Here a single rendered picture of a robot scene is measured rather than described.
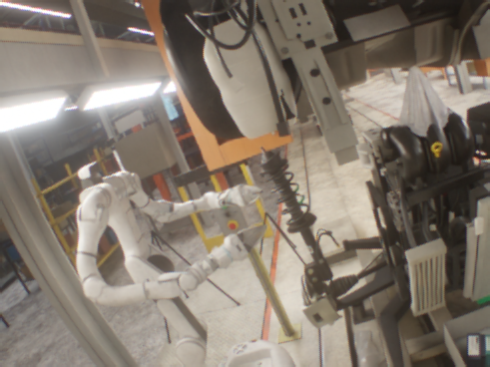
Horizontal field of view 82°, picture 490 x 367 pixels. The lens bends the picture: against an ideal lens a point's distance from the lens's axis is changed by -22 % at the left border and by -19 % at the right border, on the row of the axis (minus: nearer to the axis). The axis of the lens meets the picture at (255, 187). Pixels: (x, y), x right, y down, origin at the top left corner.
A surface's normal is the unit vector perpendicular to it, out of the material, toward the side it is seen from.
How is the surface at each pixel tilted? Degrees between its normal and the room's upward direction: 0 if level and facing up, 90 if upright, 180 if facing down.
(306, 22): 90
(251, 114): 90
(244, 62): 93
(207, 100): 89
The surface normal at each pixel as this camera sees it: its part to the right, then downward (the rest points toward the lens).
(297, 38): -0.11, 0.32
